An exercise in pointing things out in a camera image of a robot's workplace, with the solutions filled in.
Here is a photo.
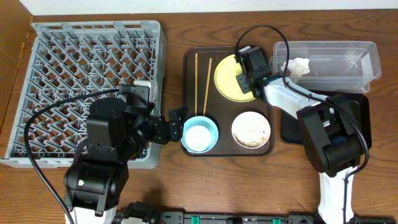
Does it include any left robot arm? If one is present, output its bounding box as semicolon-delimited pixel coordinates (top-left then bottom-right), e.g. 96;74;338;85
64;98;188;223

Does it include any light blue bowl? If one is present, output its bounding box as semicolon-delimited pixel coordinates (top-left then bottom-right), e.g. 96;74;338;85
181;116;219;154

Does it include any white tissue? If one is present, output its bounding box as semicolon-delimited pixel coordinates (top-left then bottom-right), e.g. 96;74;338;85
286;57;310;78

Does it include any grey plastic dish rack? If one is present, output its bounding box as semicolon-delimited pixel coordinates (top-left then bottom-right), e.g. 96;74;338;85
1;21;167;168

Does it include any yellow round plate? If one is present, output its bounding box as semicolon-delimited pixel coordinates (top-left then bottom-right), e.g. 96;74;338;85
214;54;254;103

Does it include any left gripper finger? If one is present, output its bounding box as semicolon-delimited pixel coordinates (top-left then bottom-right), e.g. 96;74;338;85
167;105;188;122
169;121;183;142

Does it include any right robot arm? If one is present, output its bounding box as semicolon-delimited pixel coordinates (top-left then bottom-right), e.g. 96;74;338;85
234;47;369;223

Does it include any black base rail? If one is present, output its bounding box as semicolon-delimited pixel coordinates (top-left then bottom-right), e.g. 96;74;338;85
111;202;398;224

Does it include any white cup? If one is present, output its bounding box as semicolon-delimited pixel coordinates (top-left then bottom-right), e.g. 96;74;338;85
183;126;211;152

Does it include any black waste tray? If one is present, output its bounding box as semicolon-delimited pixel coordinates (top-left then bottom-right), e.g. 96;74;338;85
280;92;372;148

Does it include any pink white bowl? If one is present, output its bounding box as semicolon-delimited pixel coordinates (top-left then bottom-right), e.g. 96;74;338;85
231;111;271;149

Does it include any clear plastic bin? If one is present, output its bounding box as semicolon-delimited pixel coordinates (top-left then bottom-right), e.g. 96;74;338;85
269;40;382;93

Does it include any dark brown serving tray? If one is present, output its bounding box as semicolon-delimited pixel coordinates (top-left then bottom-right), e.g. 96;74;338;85
182;46;275;157

